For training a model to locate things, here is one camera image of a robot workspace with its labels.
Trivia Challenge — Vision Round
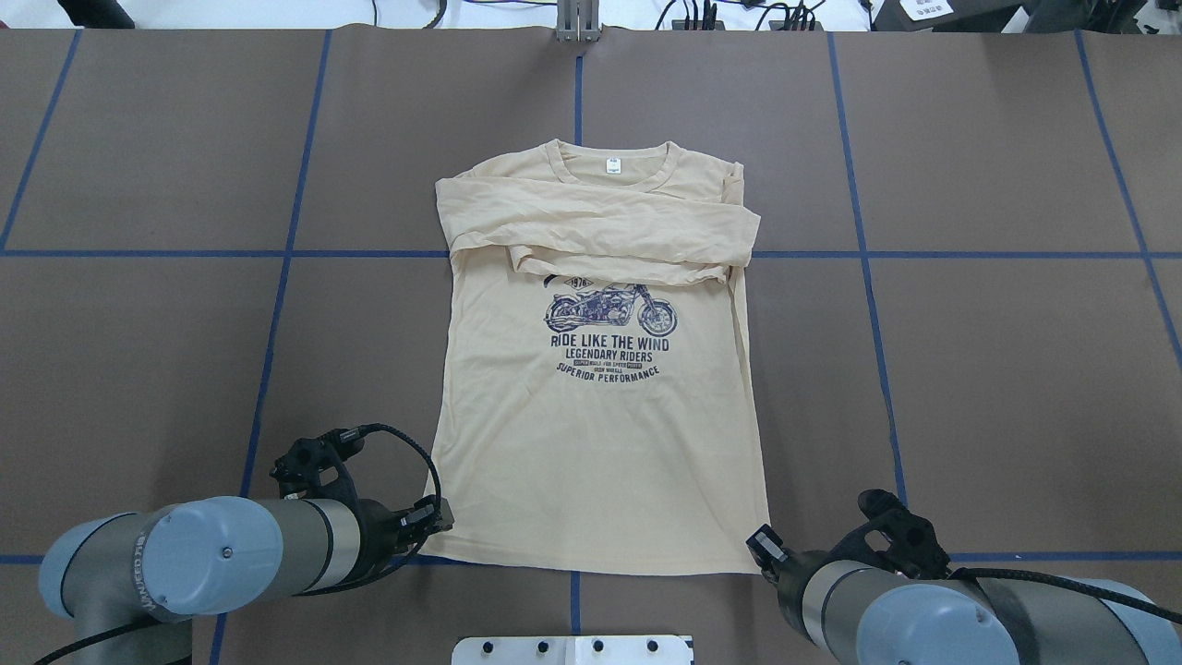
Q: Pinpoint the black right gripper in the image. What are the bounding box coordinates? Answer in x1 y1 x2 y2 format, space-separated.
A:
743 524 831 615

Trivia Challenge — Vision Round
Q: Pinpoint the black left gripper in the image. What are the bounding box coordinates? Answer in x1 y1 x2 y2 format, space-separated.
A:
356 496 454 578

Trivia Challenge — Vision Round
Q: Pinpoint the beige long-sleeve printed shirt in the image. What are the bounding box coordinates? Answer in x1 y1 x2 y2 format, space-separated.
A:
426 139 771 576

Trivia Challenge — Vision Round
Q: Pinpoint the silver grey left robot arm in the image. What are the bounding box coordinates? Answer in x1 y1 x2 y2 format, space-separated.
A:
38 495 454 664

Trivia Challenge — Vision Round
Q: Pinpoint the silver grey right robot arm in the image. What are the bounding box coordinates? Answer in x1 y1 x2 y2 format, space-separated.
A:
746 526 1181 664

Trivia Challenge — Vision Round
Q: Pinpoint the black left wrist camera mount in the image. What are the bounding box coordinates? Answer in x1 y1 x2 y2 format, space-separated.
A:
269 428 366 508

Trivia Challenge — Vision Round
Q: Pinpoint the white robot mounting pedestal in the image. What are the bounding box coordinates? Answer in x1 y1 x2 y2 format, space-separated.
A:
452 635 695 664

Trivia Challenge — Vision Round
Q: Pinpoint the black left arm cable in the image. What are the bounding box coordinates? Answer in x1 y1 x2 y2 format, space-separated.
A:
32 423 444 665

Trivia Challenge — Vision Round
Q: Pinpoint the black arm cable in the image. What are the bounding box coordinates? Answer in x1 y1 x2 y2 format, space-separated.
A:
32 423 444 665
952 565 1182 630

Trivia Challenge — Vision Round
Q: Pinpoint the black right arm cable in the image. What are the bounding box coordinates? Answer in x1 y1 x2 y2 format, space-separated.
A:
952 565 1182 630

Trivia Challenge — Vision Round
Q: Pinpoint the aluminium frame post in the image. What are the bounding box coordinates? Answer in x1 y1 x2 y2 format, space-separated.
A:
554 0 602 43

